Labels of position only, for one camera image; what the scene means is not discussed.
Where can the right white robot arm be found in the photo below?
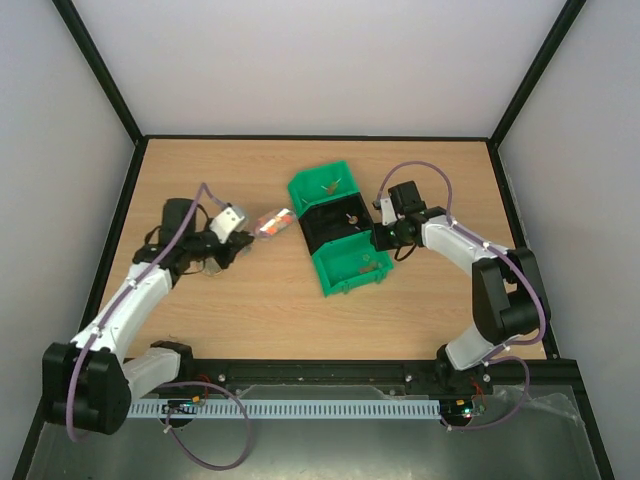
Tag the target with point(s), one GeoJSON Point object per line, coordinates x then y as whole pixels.
{"type": "Point", "coordinates": [509, 305]}

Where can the black aluminium frame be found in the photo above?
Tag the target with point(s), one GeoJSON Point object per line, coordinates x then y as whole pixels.
{"type": "Point", "coordinates": [552, 369]}

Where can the gold jar lid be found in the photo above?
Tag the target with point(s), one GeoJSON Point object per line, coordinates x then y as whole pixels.
{"type": "Point", "coordinates": [211, 267]}

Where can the silver metal scoop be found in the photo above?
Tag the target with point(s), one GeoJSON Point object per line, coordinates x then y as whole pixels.
{"type": "Point", "coordinates": [273, 223]}

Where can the green bin with square lollipops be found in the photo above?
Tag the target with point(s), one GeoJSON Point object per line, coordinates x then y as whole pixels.
{"type": "Point", "coordinates": [321, 184]}

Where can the white slotted cable duct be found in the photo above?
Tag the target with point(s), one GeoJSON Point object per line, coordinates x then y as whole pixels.
{"type": "Point", "coordinates": [385, 409]}

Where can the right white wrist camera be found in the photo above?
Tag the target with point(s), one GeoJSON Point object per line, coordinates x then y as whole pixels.
{"type": "Point", "coordinates": [387, 211]}

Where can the green bin with gummy candies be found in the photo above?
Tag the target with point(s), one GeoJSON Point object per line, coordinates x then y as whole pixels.
{"type": "Point", "coordinates": [348, 263]}

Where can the black bin with swirl lollipops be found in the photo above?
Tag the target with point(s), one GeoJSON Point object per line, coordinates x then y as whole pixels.
{"type": "Point", "coordinates": [333, 220]}

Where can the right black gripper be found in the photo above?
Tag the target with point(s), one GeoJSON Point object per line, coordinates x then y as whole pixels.
{"type": "Point", "coordinates": [379, 236]}

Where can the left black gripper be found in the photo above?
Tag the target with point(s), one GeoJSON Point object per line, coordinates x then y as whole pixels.
{"type": "Point", "coordinates": [234, 246]}

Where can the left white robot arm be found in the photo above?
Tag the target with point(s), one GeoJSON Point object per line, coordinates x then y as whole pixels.
{"type": "Point", "coordinates": [87, 383]}

